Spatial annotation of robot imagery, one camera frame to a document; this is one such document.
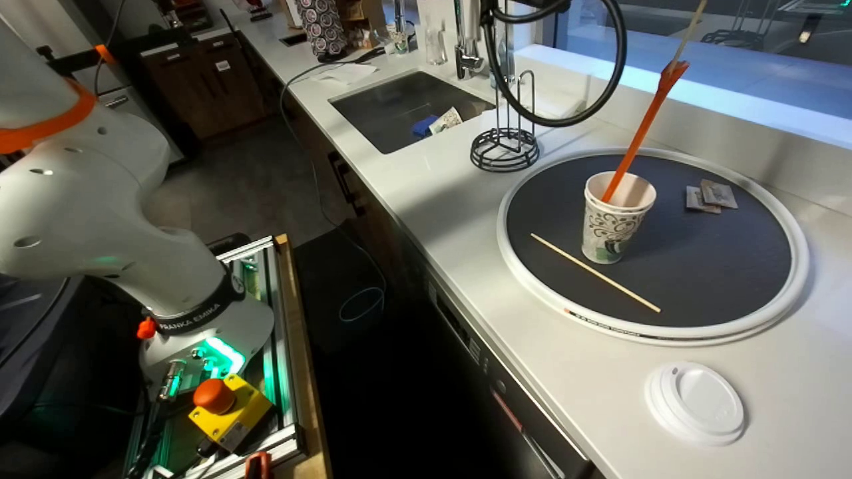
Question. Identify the dark sugar sachet back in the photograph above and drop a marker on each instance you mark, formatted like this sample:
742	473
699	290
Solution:
717	195

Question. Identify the round black white-rimmed tray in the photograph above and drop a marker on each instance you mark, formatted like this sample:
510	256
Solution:
717	278

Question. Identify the black wire cup holder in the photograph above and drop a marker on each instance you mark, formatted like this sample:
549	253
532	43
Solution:
510	145

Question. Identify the patterned paper cup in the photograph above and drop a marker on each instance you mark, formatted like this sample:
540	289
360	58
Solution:
610	223

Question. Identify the dark sugar sachet front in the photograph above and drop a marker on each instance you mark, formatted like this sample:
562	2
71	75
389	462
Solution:
697	204

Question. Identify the dark sugar sachet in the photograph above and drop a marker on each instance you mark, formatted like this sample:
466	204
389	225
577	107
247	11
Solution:
697	204
717	195

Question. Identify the black recessed sink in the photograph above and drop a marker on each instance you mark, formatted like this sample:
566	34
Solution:
398	113

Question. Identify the yellow emergency stop box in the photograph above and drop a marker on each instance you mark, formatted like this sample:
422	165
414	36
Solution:
227	410

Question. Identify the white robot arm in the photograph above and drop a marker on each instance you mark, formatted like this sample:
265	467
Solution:
72	204

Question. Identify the wooden stirrer from packet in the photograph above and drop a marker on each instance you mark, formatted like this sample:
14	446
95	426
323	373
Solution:
691	31

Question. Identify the wooden cabinet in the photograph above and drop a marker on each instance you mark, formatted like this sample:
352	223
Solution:
203	86

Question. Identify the metal tap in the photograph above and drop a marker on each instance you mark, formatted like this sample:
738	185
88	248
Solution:
476	47

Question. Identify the white plastic cup lid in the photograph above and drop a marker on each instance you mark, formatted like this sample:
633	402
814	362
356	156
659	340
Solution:
693	402

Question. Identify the orange stirrer packet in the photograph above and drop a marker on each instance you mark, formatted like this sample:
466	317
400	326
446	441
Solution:
671	74

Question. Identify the loose wooden stirrer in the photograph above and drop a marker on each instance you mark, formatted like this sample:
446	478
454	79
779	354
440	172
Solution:
589	269

